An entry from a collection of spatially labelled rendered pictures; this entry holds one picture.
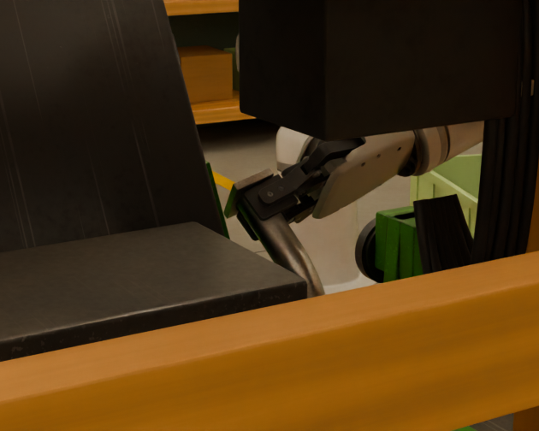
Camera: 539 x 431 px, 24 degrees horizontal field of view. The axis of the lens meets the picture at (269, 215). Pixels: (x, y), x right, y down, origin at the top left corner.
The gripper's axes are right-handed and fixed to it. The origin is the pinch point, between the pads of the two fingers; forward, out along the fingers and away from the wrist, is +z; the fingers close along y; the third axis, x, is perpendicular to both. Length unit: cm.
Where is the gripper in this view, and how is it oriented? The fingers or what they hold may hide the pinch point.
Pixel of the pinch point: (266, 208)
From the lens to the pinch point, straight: 113.7
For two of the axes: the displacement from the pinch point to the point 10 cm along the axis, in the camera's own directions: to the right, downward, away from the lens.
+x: 5.6, 7.7, -3.0
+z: -8.1, 4.3, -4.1
